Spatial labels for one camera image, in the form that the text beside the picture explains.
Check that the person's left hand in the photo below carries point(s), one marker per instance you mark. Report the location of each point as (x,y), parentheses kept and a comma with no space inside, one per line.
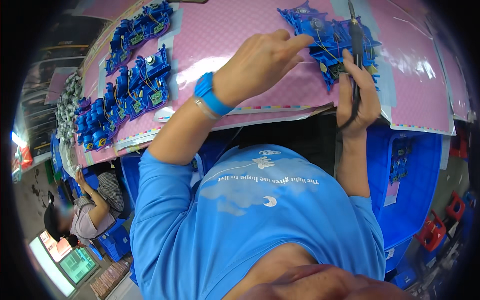
(251,67)

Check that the person's right hand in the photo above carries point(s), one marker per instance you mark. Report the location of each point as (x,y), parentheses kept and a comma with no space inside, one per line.
(365,101)

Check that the black soldering iron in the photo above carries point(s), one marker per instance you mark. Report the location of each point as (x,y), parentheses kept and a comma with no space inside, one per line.
(357,41)

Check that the large pink patterned mat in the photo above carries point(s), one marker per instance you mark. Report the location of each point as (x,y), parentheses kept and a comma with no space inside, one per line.
(232,33)

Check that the blue wrist watch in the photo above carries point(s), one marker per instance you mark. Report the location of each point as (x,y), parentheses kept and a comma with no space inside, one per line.
(210,95)

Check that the blue toy housing with motor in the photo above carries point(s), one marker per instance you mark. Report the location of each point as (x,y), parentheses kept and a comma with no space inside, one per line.
(300,15)

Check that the narrow pink patterned mat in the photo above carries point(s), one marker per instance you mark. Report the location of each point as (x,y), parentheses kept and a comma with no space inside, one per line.
(452,67)

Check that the red plastic stool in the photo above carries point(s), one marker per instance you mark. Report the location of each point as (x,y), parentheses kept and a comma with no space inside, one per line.
(459,144)
(455,206)
(431,230)

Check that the large blue plastic crate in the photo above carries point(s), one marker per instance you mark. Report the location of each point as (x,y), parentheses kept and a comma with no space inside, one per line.
(416,195)

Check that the row of blue toy housings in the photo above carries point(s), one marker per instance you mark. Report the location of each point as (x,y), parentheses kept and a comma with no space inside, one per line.
(140,32)
(123,99)

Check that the person's body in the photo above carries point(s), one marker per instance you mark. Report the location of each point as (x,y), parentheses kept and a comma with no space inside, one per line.
(240,232)

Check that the low blue plastic crate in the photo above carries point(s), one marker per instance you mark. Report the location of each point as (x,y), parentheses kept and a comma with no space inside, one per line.
(399,268)

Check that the heap of grey small parts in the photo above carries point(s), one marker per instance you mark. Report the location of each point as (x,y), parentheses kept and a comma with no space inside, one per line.
(69,105)

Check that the stack of small blue crates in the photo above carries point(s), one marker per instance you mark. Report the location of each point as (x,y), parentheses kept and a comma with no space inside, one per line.
(116,240)

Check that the red bag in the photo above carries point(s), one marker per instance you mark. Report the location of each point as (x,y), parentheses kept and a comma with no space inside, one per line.
(24,157)

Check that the stack of brown cartons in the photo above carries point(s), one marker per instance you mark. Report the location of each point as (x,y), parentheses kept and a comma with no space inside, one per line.
(110,277)

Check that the lit monitor screen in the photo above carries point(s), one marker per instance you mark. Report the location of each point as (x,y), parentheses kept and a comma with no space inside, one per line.
(71,264)

